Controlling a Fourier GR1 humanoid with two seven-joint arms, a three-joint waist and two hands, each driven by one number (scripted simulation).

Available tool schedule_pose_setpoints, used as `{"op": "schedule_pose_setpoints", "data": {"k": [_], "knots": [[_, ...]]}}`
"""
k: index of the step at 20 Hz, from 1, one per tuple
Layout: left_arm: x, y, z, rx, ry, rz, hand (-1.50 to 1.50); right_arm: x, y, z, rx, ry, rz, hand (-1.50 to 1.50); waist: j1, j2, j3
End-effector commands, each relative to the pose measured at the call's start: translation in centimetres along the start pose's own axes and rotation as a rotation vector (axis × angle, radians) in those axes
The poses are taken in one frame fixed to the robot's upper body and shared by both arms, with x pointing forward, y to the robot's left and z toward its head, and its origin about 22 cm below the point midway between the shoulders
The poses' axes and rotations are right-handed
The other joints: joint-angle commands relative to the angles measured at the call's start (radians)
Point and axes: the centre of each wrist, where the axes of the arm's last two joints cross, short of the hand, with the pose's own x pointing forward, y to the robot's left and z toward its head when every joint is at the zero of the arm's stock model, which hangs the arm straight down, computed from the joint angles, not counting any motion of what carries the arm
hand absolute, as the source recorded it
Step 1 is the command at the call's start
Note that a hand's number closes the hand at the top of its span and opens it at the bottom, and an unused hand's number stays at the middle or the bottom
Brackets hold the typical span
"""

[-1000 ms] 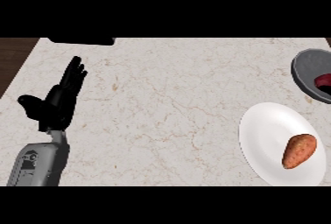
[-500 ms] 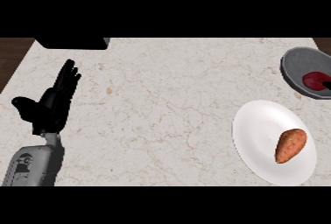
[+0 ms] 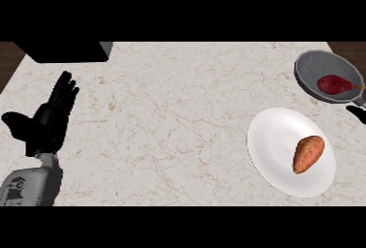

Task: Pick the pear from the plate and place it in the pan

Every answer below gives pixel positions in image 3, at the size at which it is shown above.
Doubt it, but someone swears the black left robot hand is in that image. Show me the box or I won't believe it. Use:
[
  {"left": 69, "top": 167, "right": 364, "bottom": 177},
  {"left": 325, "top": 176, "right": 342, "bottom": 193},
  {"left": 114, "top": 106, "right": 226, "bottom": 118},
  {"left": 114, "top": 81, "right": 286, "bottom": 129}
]
[{"left": 0, "top": 71, "right": 81, "bottom": 159}]

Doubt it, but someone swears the red pear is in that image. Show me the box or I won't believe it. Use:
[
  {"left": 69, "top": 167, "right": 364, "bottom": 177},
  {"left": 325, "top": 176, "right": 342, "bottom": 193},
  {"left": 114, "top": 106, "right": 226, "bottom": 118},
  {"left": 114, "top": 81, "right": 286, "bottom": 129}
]
[{"left": 316, "top": 74, "right": 366, "bottom": 96}]

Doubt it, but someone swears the grey frying pan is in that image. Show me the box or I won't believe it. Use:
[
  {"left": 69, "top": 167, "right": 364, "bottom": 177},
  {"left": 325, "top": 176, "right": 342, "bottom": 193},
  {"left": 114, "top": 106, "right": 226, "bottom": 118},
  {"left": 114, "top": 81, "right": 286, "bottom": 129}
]
[{"left": 294, "top": 49, "right": 366, "bottom": 125}]

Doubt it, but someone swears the orange sweet potato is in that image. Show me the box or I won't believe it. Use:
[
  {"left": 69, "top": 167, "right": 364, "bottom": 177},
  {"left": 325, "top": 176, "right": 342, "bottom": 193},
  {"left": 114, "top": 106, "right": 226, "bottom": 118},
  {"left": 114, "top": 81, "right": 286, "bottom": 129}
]
[{"left": 292, "top": 135, "right": 326, "bottom": 175}]

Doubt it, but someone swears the white plate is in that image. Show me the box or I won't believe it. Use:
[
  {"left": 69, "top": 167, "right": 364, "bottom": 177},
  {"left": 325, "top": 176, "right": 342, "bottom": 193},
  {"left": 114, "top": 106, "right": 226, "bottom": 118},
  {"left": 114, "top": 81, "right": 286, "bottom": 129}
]
[{"left": 246, "top": 107, "right": 338, "bottom": 199}]

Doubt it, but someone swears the black box appliance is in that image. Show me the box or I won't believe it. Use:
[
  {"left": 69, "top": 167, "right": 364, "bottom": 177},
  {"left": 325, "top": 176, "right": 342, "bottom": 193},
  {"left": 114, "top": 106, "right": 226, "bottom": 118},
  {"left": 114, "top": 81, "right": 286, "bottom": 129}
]
[{"left": 13, "top": 42, "right": 115, "bottom": 64}]

